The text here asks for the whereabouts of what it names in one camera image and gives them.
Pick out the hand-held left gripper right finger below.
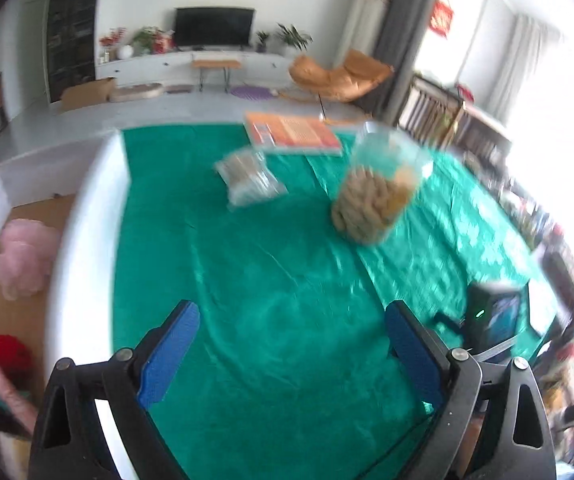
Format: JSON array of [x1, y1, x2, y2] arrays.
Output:
[[384, 300, 558, 480]]

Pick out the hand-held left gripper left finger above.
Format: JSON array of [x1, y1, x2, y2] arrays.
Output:
[[29, 299, 202, 480]]

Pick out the white storage box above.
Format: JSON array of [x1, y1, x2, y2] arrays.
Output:
[[0, 127, 135, 480]]

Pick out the red packet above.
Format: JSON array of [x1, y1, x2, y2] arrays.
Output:
[[0, 334, 32, 376]]

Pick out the pink bath loofah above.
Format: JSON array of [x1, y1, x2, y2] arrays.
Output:
[[0, 219, 60, 302]]

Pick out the green tablecloth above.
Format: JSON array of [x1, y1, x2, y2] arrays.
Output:
[[112, 124, 548, 480]]

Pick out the clear plastic jar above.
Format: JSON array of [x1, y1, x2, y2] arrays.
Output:
[[331, 121, 434, 246]]

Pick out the bag of cotton balls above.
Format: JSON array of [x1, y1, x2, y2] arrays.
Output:
[[214, 149, 288, 210]]

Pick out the wooden slatted rack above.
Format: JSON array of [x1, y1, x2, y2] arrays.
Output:
[[399, 75, 468, 146]]

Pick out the white sheer curtain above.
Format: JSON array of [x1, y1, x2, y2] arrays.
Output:
[[459, 12, 562, 126]]

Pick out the orange book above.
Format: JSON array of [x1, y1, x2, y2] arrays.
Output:
[[244, 111, 344, 157]]

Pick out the cardboard box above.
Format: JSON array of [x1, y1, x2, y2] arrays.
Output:
[[59, 77, 118, 111]]

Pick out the purple round mat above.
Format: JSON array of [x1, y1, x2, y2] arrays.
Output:
[[230, 85, 272, 101]]

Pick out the orange lounge chair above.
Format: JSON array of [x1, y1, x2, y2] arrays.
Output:
[[288, 49, 395, 121]]

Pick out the white tv cabinet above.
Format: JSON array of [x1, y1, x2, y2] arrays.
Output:
[[96, 49, 312, 88]]

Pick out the wooden stool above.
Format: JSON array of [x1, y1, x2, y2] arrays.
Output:
[[192, 59, 242, 93]]

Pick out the grey curtain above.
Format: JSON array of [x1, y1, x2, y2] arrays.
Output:
[[367, 0, 448, 121]]

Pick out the potted plant with red decoration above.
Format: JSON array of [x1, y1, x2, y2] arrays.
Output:
[[132, 26, 175, 56]]

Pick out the white ribbed column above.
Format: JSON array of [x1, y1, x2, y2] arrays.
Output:
[[337, 0, 392, 66]]

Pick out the red flowers in vase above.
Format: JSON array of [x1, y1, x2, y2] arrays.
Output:
[[99, 27, 126, 63]]

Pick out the black television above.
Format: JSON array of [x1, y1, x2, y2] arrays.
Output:
[[174, 6, 256, 50]]

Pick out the large potted green plant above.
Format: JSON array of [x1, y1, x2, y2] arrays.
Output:
[[276, 23, 312, 56]]

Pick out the dark display cabinet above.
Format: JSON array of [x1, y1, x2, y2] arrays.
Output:
[[47, 0, 102, 103]]

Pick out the red wall hanging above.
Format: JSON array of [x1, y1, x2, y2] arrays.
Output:
[[429, 0, 454, 38]]

